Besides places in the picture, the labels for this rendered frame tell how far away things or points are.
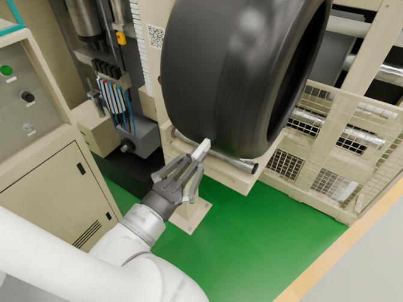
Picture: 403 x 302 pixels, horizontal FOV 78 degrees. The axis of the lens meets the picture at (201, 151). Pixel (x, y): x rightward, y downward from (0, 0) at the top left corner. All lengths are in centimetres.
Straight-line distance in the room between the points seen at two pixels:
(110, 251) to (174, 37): 46
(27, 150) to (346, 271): 175
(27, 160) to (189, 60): 72
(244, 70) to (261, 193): 146
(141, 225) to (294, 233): 139
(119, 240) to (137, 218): 6
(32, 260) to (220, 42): 47
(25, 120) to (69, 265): 77
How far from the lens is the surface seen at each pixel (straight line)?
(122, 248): 52
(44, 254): 36
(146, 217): 55
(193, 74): 58
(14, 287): 100
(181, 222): 174
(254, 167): 85
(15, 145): 109
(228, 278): 163
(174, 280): 43
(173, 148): 101
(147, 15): 89
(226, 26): 56
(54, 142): 110
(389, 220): 217
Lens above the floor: 157
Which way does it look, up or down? 48 degrees down
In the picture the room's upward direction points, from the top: straight up
